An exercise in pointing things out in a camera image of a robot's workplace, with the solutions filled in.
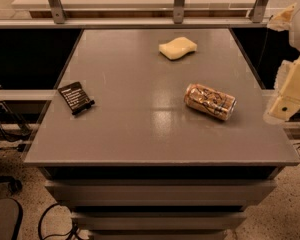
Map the grey drawer cabinet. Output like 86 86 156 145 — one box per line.
25 29 299 240

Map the right metal bracket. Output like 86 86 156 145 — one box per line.
249 0 269 23

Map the black floor cable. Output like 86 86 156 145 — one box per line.
37 202 83 240

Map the orange soda can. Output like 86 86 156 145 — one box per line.
184 84 237 121

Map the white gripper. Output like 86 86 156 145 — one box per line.
267 0 300 121

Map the left metal bracket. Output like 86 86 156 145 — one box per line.
48 0 66 24

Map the metal bracket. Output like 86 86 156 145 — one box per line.
173 0 185 24
249 0 269 23
48 0 66 24

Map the black cables left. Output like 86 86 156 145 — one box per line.
0 100 33 152

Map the black snack packet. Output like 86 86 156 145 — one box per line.
58 82 95 116

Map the yellow sponge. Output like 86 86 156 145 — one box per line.
159 37 197 60

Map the middle metal bracket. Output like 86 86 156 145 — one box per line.
173 0 185 24

